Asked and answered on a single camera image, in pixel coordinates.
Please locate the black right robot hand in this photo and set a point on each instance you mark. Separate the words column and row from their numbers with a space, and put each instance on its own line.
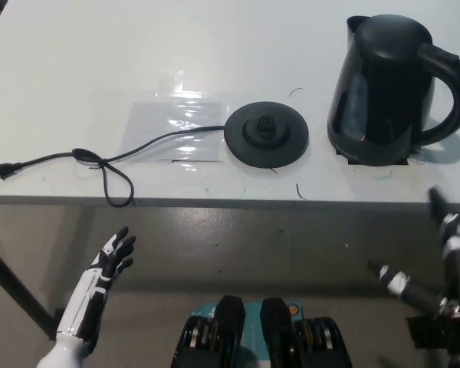
column 454, row 245

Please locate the white and black left hand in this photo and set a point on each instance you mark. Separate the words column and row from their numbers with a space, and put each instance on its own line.
column 99, row 276

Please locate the black electric kettle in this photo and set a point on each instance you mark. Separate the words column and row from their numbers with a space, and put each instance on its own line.
column 375, row 99

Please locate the round black kettle base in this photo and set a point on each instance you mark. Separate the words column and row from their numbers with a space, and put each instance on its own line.
column 268, row 151

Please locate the black table leg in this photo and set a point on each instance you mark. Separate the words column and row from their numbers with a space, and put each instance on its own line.
column 7, row 278

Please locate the black tape patch on table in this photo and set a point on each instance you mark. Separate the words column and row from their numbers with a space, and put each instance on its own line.
column 400, row 162

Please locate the clear plastic sheet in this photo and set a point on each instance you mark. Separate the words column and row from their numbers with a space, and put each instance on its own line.
column 149, row 115

